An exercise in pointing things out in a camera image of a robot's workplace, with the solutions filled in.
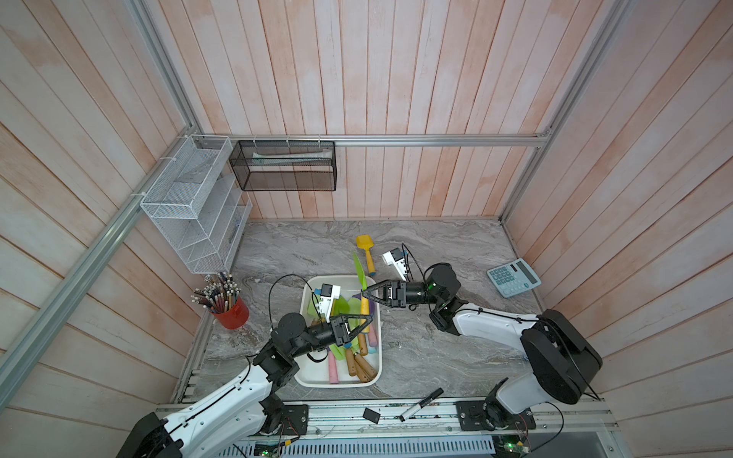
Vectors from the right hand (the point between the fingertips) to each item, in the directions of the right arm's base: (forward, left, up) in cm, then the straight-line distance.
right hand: (364, 298), depth 69 cm
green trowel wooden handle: (+9, +8, -23) cm, 26 cm away
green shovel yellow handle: (-3, 0, -1) cm, 3 cm away
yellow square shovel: (+37, +1, -23) cm, 44 cm away
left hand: (-6, -1, -3) cm, 7 cm away
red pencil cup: (+2, +39, -16) cm, 42 cm away
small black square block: (-22, -2, -25) cm, 33 cm away
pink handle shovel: (-11, +9, -22) cm, 26 cm away
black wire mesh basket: (+54, +31, +2) cm, 62 cm away
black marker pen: (-18, -17, -24) cm, 35 cm away
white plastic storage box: (-10, +15, -22) cm, 29 cm away
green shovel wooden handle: (-11, 0, -22) cm, 24 cm away
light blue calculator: (+22, -53, -24) cm, 62 cm away
